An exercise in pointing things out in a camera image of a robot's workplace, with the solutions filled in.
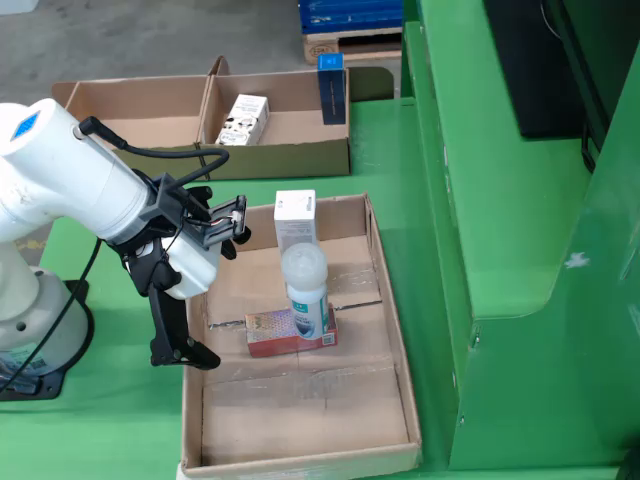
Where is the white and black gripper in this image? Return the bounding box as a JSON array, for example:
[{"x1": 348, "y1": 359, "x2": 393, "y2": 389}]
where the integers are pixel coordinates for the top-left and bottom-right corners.
[{"x1": 110, "y1": 233, "x2": 239, "y2": 371}]

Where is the white bottle with teal label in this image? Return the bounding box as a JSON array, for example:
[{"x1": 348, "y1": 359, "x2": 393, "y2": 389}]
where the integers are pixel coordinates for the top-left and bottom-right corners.
[{"x1": 280, "y1": 243, "x2": 332, "y2": 342}]

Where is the red holographic carton box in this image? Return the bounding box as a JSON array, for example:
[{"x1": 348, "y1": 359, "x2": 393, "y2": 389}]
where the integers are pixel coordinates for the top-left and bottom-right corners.
[{"x1": 243, "y1": 304, "x2": 340, "y2": 359}]

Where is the tall white carton box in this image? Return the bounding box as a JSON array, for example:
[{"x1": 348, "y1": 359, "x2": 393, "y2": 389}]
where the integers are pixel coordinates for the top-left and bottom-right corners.
[{"x1": 273, "y1": 188, "x2": 321, "y2": 251}]

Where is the shallow cardboard tray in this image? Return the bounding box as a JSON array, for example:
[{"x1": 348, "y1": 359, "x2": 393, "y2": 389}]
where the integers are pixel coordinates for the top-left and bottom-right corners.
[{"x1": 177, "y1": 191, "x2": 424, "y2": 480}]

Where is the white hand cream box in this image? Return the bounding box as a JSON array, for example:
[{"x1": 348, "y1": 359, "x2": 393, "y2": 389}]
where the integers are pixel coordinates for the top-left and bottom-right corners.
[{"x1": 214, "y1": 93, "x2": 271, "y2": 147}]

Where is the open cardboard box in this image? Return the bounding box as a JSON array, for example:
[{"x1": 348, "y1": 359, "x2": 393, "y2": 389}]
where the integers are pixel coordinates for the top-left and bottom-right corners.
[
  {"x1": 193, "y1": 54, "x2": 352, "y2": 182},
  {"x1": 51, "y1": 74, "x2": 211, "y2": 151}
]

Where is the dark blue carton box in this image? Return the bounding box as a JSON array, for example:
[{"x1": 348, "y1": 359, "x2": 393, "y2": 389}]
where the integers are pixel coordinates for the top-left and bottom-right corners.
[{"x1": 316, "y1": 52, "x2": 348, "y2": 126}]

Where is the wooden pallet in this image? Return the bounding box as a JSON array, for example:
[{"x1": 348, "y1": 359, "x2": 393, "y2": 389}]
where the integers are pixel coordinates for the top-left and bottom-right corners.
[{"x1": 302, "y1": 27, "x2": 404, "y2": 65}]

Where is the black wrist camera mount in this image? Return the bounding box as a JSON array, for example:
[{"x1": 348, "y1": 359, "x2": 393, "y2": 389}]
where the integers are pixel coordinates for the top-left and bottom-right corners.
[{"x1": 132, "y1": 172, "x2": 251, "y2": 251}]

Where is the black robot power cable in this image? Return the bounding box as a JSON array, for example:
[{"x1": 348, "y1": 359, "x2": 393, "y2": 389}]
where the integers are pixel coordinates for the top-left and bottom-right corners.
[{"x1": 0, "y1": 238, "x2": 104, "y2": 396}]

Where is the black gripper cable with plug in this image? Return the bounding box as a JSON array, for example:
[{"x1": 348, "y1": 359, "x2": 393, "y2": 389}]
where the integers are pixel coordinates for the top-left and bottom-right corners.
[{"x1": 77, "y1": 115, "x2": 231, "y2": 201}]

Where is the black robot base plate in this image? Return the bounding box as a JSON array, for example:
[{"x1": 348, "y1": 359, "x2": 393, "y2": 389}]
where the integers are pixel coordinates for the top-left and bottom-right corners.
[{"x1": 0, "y1": 278, "x2": 96, "y2": 401}]

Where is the green metal frame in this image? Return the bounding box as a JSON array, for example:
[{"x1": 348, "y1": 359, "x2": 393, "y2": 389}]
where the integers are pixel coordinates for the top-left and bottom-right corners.
[{"x1": 399, "y1": 0, "x2": 640, "y2": 471}]

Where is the black monitor cable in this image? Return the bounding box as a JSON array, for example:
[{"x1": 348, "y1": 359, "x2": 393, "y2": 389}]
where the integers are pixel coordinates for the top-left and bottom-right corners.
[{"x1": 579, "y1": 122, "x2": 600, "y2": 174}]

